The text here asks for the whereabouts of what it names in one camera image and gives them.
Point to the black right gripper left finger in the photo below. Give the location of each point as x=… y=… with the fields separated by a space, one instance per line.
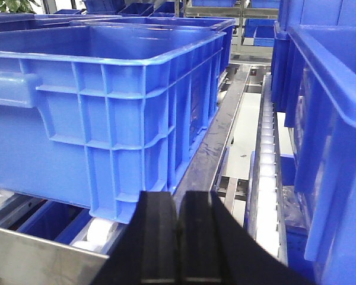
x=146 y=251

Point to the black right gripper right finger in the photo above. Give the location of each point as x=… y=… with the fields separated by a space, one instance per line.
x=215 y=249

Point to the steel front shelf bar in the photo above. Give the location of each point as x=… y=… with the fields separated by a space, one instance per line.
x=26 y=259

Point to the blue shelf box on right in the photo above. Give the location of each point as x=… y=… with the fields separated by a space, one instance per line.
x=314 y=84

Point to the blue bin far shelf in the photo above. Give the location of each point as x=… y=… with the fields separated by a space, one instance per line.
x=261 y=30

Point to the white roller track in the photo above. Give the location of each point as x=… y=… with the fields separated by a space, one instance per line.
x=267 y=233

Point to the blue crate on left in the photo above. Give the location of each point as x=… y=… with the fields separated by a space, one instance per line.
x=94 y=115

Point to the blue crate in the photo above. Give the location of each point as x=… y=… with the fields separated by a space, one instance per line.
x=94 y=115
x=225 y=25

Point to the blue crate behind left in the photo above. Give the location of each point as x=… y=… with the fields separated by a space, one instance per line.
x=225 y=25

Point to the green plant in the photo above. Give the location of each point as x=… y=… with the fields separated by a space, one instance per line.
x=18 y=6

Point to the steel shelf divider rail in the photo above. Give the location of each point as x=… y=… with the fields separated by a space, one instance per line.
x=205 y=168

